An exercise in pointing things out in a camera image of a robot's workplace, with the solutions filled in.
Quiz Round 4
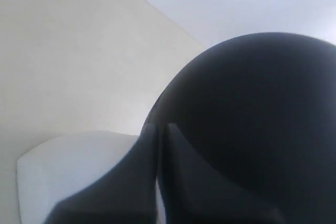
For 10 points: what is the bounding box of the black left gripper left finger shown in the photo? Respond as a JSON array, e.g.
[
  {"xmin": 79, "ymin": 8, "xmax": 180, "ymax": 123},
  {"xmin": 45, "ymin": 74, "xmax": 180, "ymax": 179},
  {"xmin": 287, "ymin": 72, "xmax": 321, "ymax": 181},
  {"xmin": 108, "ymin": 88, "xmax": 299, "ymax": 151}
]
[{"xmin": 48, "ymin": 124, "xmax": 158, "ymax": 224}]

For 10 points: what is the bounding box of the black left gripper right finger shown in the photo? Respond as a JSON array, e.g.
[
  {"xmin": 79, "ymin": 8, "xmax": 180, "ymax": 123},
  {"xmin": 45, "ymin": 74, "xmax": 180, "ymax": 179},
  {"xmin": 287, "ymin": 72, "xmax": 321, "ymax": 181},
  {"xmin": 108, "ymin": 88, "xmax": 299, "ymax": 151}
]
[{"xmin": 164, "ymin": 124, "xmax": 285, "ymax": 223}]

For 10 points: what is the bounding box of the black motorcycle helmet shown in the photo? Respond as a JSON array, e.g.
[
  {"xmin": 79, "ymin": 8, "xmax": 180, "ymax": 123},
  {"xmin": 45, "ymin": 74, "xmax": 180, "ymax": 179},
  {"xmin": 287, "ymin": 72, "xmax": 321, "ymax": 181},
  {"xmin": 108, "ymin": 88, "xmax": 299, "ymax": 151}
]
[{"xmin": 146, "ymin": 33, "xmax": 335, "ymax": 223}]

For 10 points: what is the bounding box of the white mannequin head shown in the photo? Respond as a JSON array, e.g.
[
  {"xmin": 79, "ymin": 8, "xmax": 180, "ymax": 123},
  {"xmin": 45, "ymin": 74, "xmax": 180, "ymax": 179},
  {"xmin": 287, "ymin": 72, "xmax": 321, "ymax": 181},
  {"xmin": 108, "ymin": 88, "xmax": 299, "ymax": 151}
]
[{"xmin": 16, "ymin": 131, "xmax": 138, "ymax": 224}]

